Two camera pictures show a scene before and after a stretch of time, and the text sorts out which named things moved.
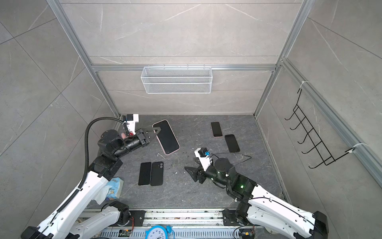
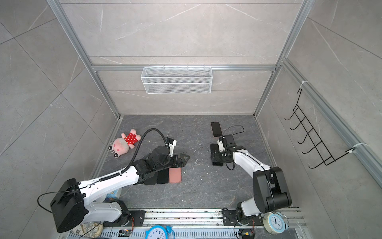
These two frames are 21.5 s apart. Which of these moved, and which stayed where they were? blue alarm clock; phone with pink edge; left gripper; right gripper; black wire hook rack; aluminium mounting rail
Moved: left gripper; right gripper
Stayed: phone with pink edge; blue alarm clock; aluminium mounting rail; black wire hook rack
